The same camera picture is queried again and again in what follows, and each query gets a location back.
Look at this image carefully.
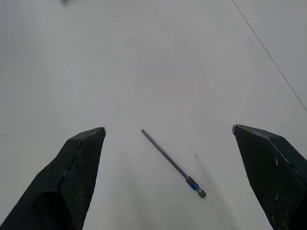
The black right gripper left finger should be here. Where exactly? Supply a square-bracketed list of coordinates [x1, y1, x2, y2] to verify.
[0, 126, 107, 230]

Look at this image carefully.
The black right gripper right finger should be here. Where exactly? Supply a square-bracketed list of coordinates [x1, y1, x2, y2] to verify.
[231, 124, 307, 230]

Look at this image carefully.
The long screwdriver bit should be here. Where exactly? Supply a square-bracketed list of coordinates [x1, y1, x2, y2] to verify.
[141, 129, 207, 199]

